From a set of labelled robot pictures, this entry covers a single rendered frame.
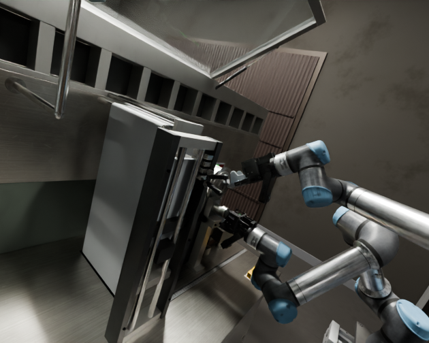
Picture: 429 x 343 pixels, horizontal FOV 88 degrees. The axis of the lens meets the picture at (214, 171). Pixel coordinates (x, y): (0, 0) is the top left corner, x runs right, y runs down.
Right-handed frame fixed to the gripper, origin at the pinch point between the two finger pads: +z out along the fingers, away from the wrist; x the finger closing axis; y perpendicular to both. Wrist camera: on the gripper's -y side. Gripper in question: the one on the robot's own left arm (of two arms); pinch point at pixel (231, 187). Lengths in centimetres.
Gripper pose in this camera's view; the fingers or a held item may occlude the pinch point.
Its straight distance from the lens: 85.7
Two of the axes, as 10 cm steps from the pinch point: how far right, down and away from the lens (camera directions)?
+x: -5.8, 0.2, -8.1
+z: -7.7, 2.9, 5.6
